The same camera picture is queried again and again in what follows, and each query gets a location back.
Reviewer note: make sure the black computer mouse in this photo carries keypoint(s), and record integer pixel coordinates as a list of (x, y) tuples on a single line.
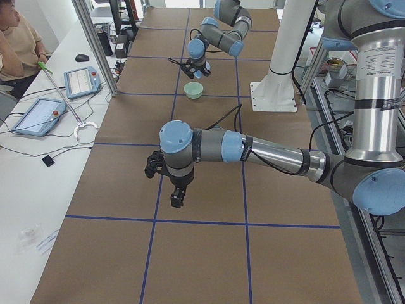
[(82, 58)]

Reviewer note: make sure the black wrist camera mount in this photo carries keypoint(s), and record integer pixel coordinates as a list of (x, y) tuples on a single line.
[(154, 164)]

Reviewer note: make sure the seated person beige shirt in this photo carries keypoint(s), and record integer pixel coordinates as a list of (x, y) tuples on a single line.
[(22, 50)]

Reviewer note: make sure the blue teach pendant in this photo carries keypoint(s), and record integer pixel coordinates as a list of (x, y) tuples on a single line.
[(40, 118), (81, 82)]

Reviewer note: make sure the metal reacher grabber stick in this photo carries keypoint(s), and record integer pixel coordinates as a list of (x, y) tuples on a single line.
[(81, 124)]

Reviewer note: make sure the black water bottle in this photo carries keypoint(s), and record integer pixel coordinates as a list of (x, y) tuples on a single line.
[(103, 38)]

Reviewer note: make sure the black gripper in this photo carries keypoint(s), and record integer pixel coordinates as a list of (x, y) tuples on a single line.
[(206, 68), (179, 182)]

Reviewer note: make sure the black box with label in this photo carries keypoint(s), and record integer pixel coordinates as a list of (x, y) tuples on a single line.
[(122, 46)]

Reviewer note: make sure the light blue plastic cup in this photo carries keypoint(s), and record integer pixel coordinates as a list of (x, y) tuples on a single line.
[(198, 74)]

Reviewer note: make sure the aluminium frame post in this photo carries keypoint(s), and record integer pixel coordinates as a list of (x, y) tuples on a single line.
[(86, 22)]

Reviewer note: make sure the small black square device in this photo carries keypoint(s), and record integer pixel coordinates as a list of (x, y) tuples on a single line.
[(48, 161)]

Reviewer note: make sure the far blue teach pendant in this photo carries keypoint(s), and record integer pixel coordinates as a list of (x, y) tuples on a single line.
[(81, 82)]

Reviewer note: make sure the light green plastic bowl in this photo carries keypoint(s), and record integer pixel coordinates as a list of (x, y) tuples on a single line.
[(193, 90)]

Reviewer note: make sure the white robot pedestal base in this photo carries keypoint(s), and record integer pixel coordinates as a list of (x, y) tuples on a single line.
[(275, 92)]

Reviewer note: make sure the near blue teach pendant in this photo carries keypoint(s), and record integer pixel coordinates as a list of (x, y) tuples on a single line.
[(40, 118)]

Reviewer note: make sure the clear plastic bag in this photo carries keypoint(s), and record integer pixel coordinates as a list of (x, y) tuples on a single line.
[(28, 238)]

